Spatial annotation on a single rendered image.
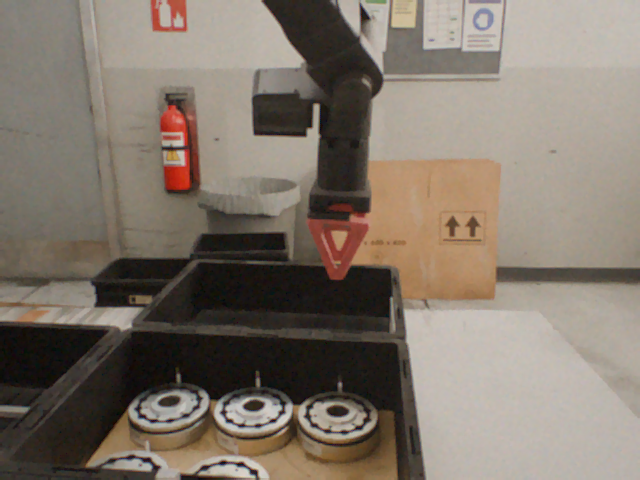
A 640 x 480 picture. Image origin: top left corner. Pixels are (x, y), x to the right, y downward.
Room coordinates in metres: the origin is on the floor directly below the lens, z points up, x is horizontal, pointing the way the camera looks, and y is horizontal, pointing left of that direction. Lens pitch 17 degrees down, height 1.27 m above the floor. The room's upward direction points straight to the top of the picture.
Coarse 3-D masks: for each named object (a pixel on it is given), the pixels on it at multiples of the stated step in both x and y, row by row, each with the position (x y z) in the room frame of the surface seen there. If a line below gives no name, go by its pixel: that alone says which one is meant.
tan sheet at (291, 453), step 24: (120, 432) 0.60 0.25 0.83; (384, 432) 0.60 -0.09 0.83; (96, 456) 0.56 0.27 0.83; (168, 456) 0.56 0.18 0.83; (192, 456) 0.56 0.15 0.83; (216, 456) 0.56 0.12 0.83; (240, 456) 0.55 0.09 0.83; (264, 456) 0.55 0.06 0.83; (288, 456) 0.55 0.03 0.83; (312, 456) 0.55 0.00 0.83; (384, 456) 0.56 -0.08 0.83
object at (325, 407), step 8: (336, 400) 0.62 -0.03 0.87; (344, 400) 0.62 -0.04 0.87; (320, 408) 0.60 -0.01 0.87; (328, 408) 0.60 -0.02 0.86; (344, 408) 0.61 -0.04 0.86; (352, 408) 0.60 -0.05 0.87; (320, 416) 0.59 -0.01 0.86; (328, 416) 0.58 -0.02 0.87; (344, 416) 0.58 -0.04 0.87; (352, 416) 0.58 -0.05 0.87; (336, 424) 0.57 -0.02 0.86; (344, 424) 0.57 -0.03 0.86
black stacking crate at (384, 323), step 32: (192, 288) 0.95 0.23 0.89; (224, 288) 0.99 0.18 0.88; (256, 288) 0.98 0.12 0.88; (288, 288) 0.97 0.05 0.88; (320, 288) 0.97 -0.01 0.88; (352, 288) 0.96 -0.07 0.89; (384, 288) 0.96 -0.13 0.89; (160, 320) 0.79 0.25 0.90; (192, 320) 0.94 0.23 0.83; (224, 320) 0.94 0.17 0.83; (256, 320) 0.94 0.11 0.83; (288, 320) 0.94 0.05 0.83; (320, 320) 0.94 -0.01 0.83; (352, 320) 0.94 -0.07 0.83; (384, 320) 0.94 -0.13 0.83
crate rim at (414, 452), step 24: (120, 336) 0.68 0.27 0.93; (192, 336) 0.68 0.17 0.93; (216, 336) 0.68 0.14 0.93; (240, 336) 0.68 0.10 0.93; (264, 336) 0.67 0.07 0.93; (288, 336) 0.67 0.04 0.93; (312, 336) 0.67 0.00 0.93; (336, 336) 0.67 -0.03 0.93; (96, 360) 0.61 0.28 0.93; (408, 360) 0.61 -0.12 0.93; (72, 384) 0.55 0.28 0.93; (408, 384) 0.55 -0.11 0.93; (48, 408) 0.51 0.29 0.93; (408, 408) 0.51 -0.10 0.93; (24, 432) 0.47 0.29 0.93; (408, 432) 0.46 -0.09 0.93; (0, 456) 0.43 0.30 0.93; (408, 456) 0.43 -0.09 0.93
